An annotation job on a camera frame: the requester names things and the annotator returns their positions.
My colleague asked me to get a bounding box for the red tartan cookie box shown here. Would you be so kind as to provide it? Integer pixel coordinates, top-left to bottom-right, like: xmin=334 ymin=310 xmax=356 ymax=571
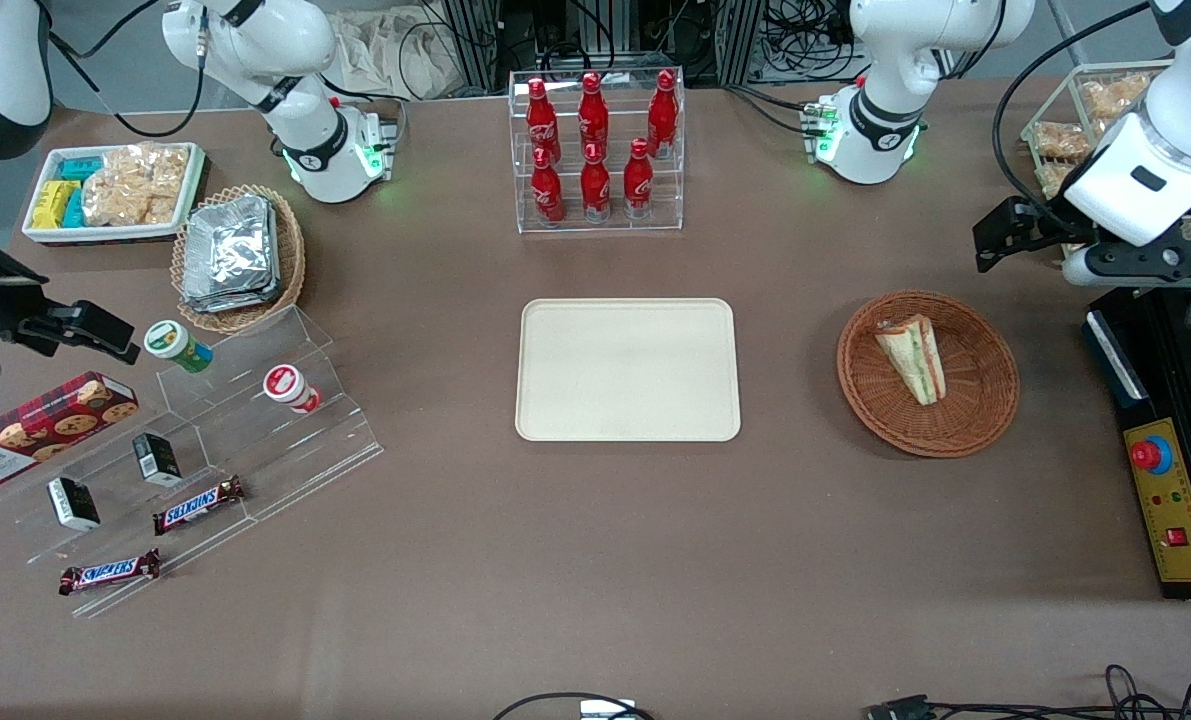
xmin=0 ymin=370 xmax=141 ymax=494

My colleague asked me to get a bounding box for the round brown wicker basket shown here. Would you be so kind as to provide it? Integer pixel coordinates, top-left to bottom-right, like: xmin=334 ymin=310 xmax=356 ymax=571
xmin=836 ymin=290 xmax=1021 ymax=460

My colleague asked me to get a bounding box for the beige plastic serving tray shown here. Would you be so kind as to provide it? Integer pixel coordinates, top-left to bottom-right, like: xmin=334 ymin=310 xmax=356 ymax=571
xmin=514 ymin=297 xmax=743 ymax=444

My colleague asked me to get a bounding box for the clear bin with snacks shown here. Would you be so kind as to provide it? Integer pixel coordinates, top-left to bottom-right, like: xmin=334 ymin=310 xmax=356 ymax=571
xmin=1019 ymin=60 xmax=1191 ymax=266

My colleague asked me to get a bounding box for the clear bagged snack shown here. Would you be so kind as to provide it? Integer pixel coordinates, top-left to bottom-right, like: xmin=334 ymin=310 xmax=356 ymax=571
xmin=1032 ymin=120 xmax=1093 ymax=163
xmin=1079 ymin=72 xmax=1158 ymax=123

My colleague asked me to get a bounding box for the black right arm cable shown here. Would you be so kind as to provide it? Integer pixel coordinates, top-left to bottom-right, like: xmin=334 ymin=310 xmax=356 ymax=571
xmin=47 ymin=0 xmax=208 ymax=139

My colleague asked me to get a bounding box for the clear bag of crackers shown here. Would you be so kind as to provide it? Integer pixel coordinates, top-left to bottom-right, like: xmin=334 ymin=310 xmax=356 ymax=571
xmin=81 ymin=143 xmax=191 ymax=228

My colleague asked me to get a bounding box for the clear acrylic stepped display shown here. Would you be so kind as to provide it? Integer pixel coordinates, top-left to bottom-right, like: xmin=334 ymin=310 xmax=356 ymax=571
xmin=0 ymin=305 xmax=387 ymax=620

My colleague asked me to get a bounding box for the yellow snack pack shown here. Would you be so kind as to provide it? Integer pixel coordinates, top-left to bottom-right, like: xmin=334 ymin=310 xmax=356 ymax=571
xmin=31 ymin=180 xmax=81 ymax=230

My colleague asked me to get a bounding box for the red lidded snack cup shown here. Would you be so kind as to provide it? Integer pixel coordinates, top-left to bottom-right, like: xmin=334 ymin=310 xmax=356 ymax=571
xmin=261 ymin=364 xmax=323 ymax=415

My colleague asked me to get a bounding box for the brown snickers bar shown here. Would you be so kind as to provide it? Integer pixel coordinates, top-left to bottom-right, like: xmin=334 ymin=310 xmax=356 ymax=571
xmin=57 ymin=547 xmax=163 ymax=598
xmin=151 ymin=475 xmax=248 ymax=537

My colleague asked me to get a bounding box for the beige crumpled cloth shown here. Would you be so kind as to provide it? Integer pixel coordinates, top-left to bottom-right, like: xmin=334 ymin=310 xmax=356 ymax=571
xmin=333 ymin=8 xmax=458 ymax=103

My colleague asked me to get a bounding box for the black cable bundle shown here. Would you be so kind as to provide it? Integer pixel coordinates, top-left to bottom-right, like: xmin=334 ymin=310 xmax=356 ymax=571
xmin=755 ymin=0 xmax=861 ymax=83

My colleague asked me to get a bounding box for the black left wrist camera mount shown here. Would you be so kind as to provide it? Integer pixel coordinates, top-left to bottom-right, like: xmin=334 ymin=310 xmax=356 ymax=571
xmin=1060 ymin=238 xmax=1191 ymax=293

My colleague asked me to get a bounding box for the triangular sandwich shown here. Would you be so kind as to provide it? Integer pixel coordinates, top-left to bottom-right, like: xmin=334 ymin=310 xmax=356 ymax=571
xmin=873 ymin=313 xmax=949 ymax=407

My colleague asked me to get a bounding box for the black connector plug cable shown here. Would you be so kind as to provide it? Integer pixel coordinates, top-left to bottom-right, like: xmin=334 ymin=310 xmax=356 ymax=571
xmin=867 ymin=664 xmax=1191 ymax=720

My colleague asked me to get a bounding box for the black looped table cable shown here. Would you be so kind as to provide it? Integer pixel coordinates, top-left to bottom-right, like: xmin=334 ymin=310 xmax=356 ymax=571
xmin=491 ymin=690 xmax=658 ymax=720

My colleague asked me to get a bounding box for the white rectangular snack tray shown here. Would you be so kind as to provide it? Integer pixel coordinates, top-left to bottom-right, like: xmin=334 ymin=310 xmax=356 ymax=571
xmin=21 ymin=142 xmax=207 ymax=247

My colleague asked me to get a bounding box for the red cola bottle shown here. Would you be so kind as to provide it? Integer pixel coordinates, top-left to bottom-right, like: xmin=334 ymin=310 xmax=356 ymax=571
xmin=622 ymin=138 xmax=655 ymax=220
xmin=580 ymin=143 xmax=613 ymax=224
xmin=530 ymin=147 xmax=566 ymax=227
xmin=646 ymin=69 xmax=680 ymax=160
xmin=525 ymin=77 xmax=562 ymax=167
xmin=577 ymin=71 xmax=610 ymax=161

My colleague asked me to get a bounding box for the small black box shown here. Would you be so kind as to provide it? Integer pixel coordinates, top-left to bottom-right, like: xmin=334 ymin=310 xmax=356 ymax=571
xmin=131 ymin=431 xmax=184 ymax=489
xmin=46 ymin=475 xmax=103 ymax=533

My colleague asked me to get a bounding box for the clear acrylic bottle rack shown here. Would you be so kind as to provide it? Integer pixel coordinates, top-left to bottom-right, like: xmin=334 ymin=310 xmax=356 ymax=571
xmin=508 ymin=68 xmax=686 ymax=236

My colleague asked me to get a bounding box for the green lidded snack cup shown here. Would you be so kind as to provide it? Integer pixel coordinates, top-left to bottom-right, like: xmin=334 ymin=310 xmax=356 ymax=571
xmin=143 ymin=319 xmax=215 ymax=375

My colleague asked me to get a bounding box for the silver foil pack stack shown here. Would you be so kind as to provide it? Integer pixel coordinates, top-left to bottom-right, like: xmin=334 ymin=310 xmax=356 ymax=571
xmin=181 ymin=194 xmax=282 ymax=314

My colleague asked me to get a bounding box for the black control box yellow panel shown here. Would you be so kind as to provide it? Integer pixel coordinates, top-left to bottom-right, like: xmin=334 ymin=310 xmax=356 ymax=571
xmin=1082 ymin=283 xmax=1191 ymax=602

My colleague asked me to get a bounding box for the red emergency stop button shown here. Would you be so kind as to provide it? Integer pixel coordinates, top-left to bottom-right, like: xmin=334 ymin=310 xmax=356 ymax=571
xmin=1129 ymin=437 xmax=1175 ymax=477

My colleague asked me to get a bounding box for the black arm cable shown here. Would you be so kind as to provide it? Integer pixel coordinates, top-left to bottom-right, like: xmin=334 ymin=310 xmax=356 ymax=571
xmin=47 ymin=0 xmax=208 ymax=139
xmin=991 ymin=0 xmax=1156 ymax=237

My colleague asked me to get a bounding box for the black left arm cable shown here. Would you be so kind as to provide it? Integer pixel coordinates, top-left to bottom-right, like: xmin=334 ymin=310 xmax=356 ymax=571
xmin=991 ymin=0 xmax=1156 ymax=237

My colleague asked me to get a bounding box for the oval wicker basket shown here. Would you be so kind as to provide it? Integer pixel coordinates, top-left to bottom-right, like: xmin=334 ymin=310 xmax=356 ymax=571
xmin=170 ymin=184 xmax=308 ymax=336

